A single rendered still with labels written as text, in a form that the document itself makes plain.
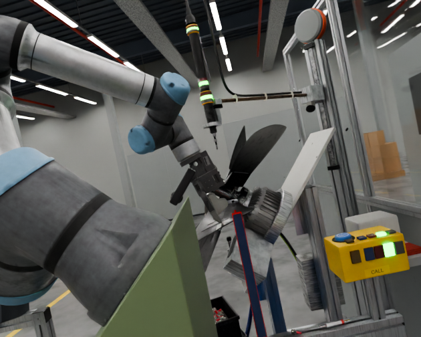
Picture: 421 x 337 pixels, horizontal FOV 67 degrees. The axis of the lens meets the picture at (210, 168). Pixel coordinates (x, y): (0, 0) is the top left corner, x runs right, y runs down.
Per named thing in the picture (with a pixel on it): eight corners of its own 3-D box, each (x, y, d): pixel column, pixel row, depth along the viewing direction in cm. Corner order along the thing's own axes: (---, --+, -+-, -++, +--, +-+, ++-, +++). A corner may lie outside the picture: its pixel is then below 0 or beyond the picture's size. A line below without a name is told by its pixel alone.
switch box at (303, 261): (337, 295, 144) (327, 248, 144) (345, 303, 135) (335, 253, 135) (305, 302, 144) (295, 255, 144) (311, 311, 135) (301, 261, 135)
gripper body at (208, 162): (226, 186, 90) (205, 148, 89) (199, 200, 90) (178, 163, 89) (224, 184, 97) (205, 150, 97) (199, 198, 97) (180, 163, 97)
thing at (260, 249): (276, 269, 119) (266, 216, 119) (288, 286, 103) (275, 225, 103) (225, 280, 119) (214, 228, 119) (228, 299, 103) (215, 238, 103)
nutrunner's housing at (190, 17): (214, 133, 118) (189, 11, 117) (221, 131, 115) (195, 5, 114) (206, 134, 116) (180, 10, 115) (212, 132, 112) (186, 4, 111)
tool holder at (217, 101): (218, 127, 121) (213, 101, 121) (230, 123, 115) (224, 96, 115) (199, 129, 116) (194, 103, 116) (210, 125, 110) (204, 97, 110)
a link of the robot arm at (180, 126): (146, 120, 91) (164, 115, 98) (164, 154, 92) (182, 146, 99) (162, 107, 87) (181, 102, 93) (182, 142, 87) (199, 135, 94)
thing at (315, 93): (314, 104, 157) (311, 87, 157) (327, 100, 152) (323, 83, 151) (301, 105, 151) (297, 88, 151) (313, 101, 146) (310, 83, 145)
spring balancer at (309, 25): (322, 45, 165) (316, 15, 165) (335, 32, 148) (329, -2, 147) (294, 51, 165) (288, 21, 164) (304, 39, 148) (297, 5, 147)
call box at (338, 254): (387, 262, 85) (380, 224, 85) (412, 275, 75) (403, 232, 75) (330, 275, 85) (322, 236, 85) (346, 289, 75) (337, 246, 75)
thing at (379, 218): (381, 232, 144) (376, 208, 144) (403, 241, 128) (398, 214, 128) (345, 239, 144) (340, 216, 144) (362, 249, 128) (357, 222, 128)
